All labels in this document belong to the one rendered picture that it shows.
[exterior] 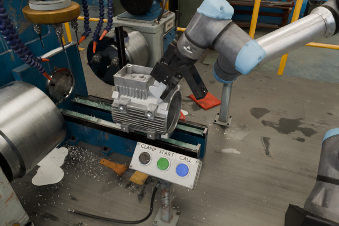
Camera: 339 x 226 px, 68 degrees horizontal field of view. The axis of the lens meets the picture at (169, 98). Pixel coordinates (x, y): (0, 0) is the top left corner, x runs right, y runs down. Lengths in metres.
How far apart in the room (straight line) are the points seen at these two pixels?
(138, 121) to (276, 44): 0.48
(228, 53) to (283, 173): 0.59
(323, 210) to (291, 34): 0.46
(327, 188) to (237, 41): 0.43
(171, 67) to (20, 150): 0.45
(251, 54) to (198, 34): 0.13
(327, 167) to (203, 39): 0.46
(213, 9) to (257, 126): 0.74
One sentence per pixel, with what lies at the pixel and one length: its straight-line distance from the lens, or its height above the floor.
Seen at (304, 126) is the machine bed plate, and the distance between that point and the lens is 1.31.
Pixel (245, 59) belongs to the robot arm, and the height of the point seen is 1.30.
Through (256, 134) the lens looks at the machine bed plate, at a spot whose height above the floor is 0.80.
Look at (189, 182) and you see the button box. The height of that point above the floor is 1.05.
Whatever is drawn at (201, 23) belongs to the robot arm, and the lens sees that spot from 0.61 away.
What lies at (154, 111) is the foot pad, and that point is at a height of 1.07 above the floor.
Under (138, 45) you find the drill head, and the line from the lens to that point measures 1.20.
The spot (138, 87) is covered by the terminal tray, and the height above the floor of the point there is 1.12.
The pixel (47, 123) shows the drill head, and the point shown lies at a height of 1.08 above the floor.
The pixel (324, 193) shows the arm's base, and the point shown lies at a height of 1.00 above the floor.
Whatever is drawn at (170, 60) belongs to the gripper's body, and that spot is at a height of 1.24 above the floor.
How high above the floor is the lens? 1.54
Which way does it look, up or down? 33 degrees down
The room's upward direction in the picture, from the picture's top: straight up
